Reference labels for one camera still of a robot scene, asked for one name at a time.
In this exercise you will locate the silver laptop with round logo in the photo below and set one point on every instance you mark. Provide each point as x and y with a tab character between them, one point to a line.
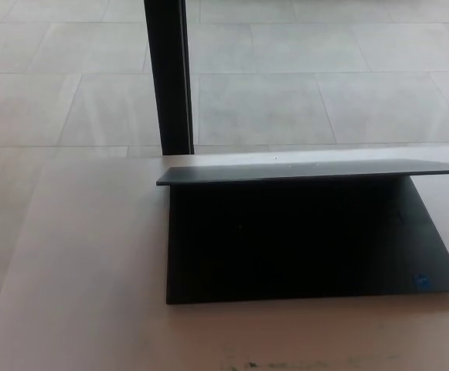
293	251

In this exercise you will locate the black vertical window frame post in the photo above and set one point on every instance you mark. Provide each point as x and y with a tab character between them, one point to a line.
170	77

